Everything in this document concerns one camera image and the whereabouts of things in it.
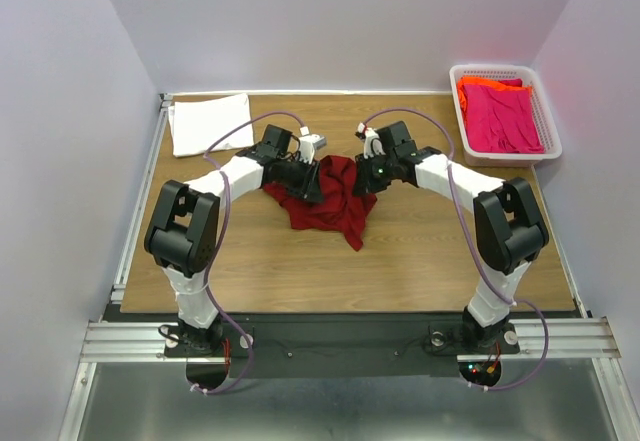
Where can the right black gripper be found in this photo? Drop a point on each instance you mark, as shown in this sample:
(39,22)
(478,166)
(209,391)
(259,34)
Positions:
(363,184)

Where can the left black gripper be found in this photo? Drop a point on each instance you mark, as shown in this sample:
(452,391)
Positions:
(309,188)

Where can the dark red t shirt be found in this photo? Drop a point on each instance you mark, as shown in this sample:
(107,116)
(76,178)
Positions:
(340,211)

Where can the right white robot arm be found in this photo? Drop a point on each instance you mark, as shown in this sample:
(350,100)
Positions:
(508,231)

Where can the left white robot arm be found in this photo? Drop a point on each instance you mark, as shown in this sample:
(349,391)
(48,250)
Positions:
(189,220)

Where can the folded white t shirt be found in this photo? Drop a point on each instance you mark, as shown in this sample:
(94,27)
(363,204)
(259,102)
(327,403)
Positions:
(195,126)

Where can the orange t shirt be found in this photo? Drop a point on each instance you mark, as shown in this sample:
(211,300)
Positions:
(498,85)

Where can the pink t shirt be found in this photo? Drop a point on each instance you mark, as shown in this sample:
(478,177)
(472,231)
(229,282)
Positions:
(500,122)

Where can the white plastic basket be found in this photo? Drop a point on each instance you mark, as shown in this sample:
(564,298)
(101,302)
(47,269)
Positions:
(543,118)

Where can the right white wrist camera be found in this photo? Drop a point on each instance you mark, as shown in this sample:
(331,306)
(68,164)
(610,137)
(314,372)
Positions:
(372,145)

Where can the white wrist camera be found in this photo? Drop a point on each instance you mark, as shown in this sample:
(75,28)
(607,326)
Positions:
(372,145)
(309,144)

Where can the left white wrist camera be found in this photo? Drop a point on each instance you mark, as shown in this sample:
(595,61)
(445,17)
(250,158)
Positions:
(309,144)

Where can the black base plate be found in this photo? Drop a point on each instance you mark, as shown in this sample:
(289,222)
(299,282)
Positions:
(332,345)

